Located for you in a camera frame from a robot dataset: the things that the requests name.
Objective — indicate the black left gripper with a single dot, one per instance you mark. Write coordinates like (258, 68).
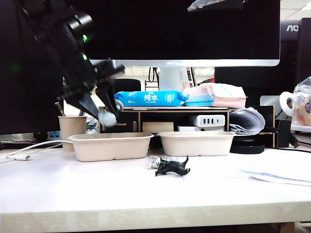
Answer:
(97, 77)

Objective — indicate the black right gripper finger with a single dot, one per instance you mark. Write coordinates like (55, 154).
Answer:
(213, 3)

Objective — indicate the light blue white doll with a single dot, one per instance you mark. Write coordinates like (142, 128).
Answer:
(108, 119)

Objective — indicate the beige paper box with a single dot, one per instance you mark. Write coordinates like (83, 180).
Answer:
(111, 148)
(196, 145)

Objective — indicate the white grey striped tiger doll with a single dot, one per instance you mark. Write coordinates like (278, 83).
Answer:
(153, 164)

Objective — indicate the black winged dragon doll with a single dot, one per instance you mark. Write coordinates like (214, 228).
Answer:
(172, 167)

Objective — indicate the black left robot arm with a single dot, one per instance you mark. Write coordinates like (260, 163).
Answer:
(77, 26)

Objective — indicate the beige small box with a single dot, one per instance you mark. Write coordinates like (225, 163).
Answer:
(158, 127)

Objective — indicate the white flat box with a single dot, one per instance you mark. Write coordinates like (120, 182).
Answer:
(187, 129)

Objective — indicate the black small stand box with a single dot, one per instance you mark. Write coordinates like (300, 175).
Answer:
(283, 133)

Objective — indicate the black office chair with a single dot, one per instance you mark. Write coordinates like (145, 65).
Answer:
(128, 85)

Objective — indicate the black wooden desk organizer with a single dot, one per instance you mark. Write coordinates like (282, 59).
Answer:
(128, 121)

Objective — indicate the silver pen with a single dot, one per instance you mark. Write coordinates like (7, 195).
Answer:
(60, 110)

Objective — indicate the beige paper cup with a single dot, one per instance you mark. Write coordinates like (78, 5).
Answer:
(71, 131)

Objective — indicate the blue wet wipes pack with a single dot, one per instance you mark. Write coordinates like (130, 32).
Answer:
(150, 98)

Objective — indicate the silver bezel computer monitor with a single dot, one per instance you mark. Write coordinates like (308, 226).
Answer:
(170, 34)

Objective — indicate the blue power socket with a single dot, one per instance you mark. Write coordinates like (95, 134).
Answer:
(54, 134)

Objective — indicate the silver monitor stand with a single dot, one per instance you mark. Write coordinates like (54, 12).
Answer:
(170, 80)

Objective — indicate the black dark monitor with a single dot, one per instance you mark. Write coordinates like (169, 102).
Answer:
(24, 97)

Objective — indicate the black AOC monitor back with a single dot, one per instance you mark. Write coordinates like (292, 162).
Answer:
(289, 48)

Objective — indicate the pink tissue pack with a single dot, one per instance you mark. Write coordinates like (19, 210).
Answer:
(218, 95)

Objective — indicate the grey metal plate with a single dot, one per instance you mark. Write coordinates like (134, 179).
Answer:
(268, 100)

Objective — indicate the white power strip charger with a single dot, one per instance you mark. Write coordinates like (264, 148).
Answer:
(210, 121)

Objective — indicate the white paper roll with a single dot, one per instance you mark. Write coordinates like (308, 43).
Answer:
(283, 102)

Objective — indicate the rolled grey papers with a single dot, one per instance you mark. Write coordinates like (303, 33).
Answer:
(247, 121)

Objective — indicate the clear plastic bag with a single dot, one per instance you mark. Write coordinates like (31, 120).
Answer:
(302, 106)

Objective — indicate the black round base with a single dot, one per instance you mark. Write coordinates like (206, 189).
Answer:
(246, 149)

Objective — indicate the white paper sheets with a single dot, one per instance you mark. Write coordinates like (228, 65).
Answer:
(279, 177)

